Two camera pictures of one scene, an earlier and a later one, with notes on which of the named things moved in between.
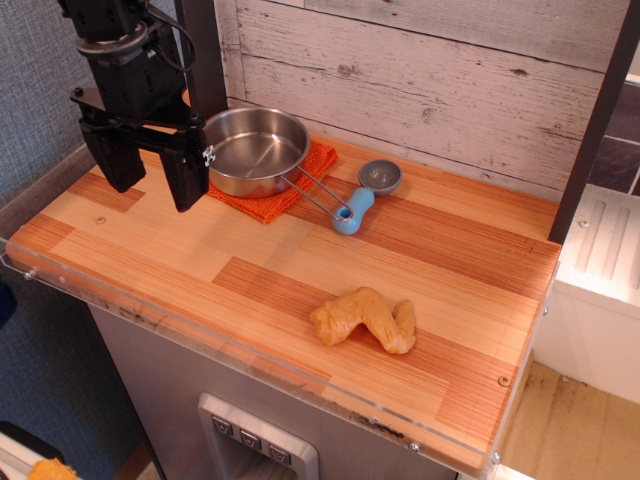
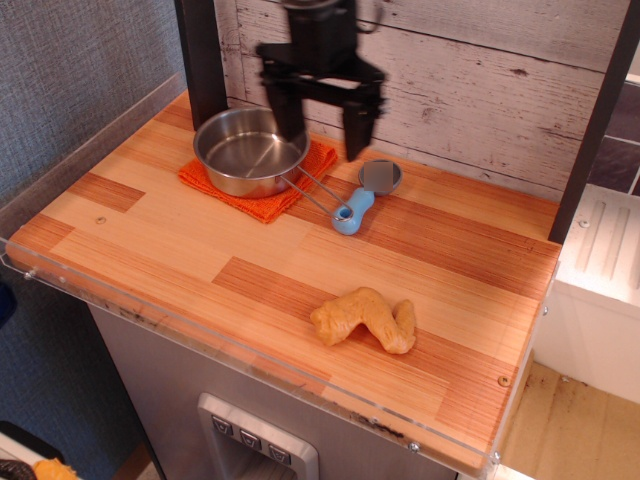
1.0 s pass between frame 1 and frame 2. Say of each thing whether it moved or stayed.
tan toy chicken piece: stayed
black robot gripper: moved
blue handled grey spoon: stayed
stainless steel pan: stayed
